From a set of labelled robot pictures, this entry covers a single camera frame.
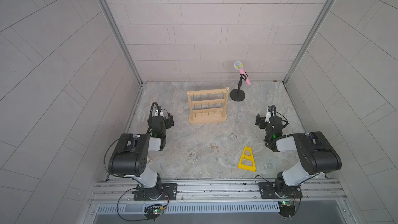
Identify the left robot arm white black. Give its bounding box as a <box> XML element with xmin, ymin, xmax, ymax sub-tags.
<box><xmin>108</xmin><ymin>102</ymin><xmax>174</xmax><ymax>200</ymax></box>

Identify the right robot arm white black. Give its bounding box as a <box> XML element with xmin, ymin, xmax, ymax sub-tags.
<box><xmin>256</xmin><ymin>105</ymin><xmax>342</xmax><ymax>199</ymax></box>

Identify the wooden jewelry display stand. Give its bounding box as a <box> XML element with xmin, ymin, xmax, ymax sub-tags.
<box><xmin>187</xmin><ymin>87</ymin><xmax>230</xmax><ymax>125</ymax></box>

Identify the yellow triangular plastic stand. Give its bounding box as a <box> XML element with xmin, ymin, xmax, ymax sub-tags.
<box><xmin>237</xmin><ymin>146</ymin><xmax>257</xmax><ymax>172</ymax></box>

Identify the pink toy microphone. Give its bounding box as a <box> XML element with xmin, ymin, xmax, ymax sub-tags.
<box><xmin>234</xmin><ymin>61</ymin><xmax>251</xmax><ymax>86</ymax></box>

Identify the left green circuit board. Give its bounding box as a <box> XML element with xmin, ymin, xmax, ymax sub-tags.
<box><xmin>144</xmin><ymin>204</ymin><xmax>165</xmax><ymax>219</ymax></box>

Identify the green circuit board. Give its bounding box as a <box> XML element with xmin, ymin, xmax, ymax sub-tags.
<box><xmin>278</xmin><ymin>201</ymin><xmax>296</xmax><ymax>218</ymax></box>
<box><xmin>144</xmin><ymin>204</ymin><xmax>165</xmax><ymax>219</ymax></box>

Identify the right green circuit board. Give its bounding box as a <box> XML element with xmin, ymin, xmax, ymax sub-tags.
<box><xmin>278</xmin><ymin>201</ymin><xmax>296</xmax><ymax>218</ymax></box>

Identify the white ventilation grille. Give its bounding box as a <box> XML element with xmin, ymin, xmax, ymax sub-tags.
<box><xmin>96</xmin><ymin>202</ymin><xmax>280</xmax><ymax>215</ymax></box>

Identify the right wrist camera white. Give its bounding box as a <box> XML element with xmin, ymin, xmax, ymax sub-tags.
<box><xmin>265</xmin><ymin>106</ymin><xmax>272</xmax><ymax>122</ymax></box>

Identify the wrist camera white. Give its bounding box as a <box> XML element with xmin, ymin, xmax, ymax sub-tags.
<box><xmin>265</xmin><ymin>106</ymin><xmax>272</xmax><ymax>122</ymax></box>
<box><xmin>154</xmin><ymin>107</ymin><xmax>164</xmax><ymax>117</ymax></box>

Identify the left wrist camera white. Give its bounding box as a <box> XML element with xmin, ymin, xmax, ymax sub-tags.
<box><xmin>154</xmin><ymin>107</ymin><xmax>164</xmax><ymax>117</ymax></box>

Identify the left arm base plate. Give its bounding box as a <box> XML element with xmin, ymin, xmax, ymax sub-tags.
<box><xmin>134</xmin><ymin>183</ymin><xmax>178</xmax><ymax>201</ymax></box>

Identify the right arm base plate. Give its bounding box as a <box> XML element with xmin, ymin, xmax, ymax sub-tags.
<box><xmin>258</xmin><ymin>182</ymin><xmax>303</xmax><ymax>200</ymax></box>

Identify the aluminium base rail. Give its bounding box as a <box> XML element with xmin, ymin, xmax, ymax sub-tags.
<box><xmin>88</xmin><ymin>177</ymin><xmax>347</xmax><ymax>203</ymax></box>

